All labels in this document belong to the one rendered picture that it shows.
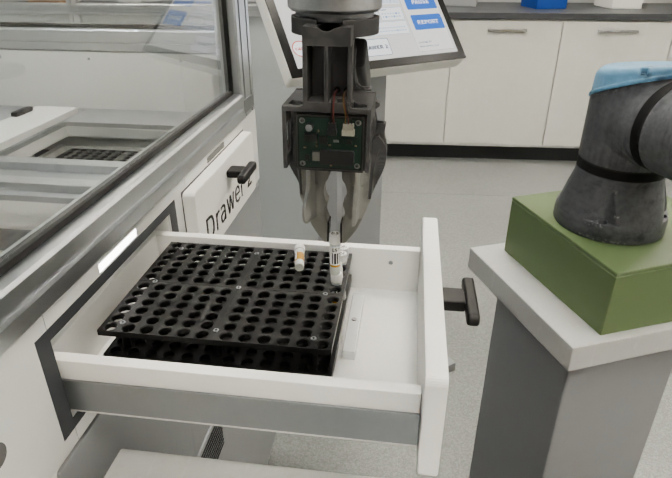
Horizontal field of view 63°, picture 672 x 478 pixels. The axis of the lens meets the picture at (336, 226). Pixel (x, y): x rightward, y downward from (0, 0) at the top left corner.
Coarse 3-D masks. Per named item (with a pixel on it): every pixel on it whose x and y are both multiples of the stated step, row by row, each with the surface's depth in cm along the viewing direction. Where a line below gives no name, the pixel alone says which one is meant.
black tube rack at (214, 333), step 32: (160, 256) 64; (192, 256) 64; (224, 256) 64; (256, 256) 64; (288, 256) 64; (320, 256) 64; (160, 288) 59; (192, 288) 58; (224, 288) 58; (256, 288) 58; (288, 288) 58; (320, 288) 58; (128, 320) 53; (160, 320) 53; (192, 320) 53; (224, 320) 53; (256, 320) 54; (288, 320) 53; (128, 352) 53; (160, 352) 53; (192, 352) 53; (224, 352) 53; (256, 352) 53; (288, 352) 53
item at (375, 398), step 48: (192, 240) 70; (240, 240) 69; (288, 240) 69; (144, 288) 68; (384, 288) 69; (96, 336) 58; (384, 336) 61; (96, 384) 49; (144, 384) 48; (192, 384) 48; (240, 384) 47; (288, 384) 46; (336, 384) 46; (384, 384) 46; (288, 432) 49; (336, 432) 48; (384, 432) 47
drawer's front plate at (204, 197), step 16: (240, 144) 92; (224, 160) 85; (240, 160) 93; (208, 176) 79; (224, 176) 85; (192, 192) 74; (208, 192) 78; (224, 192) 85; (240, 192) 94; (192, 208) 74; (208, 208) 79; (240, 208) 94; (192, 224) 75; (208, 224) 79; (224, 224) 86
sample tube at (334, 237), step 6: (330, 234) 54; (336, 234) 54; (330, 240) 54; (336, 240) 54; (330, 246) 55; (336, 246) 55; (330, 252) 55; (336, 252) 55; (330, 258) 55; (336, 258) 55; (330, 264) 56; (336, 264) 56; (330, 270) 56; (336, 270) 56
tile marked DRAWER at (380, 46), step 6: (372, 42) 135; (378, 42) 136; (384, 42) 137; (372, 48) 135; (378, 48) 136; (384, 48) 136; (390, 48) 137; (372, 54) 134; (378, 54) 135; (384, 54) 136; (390, 54) 136
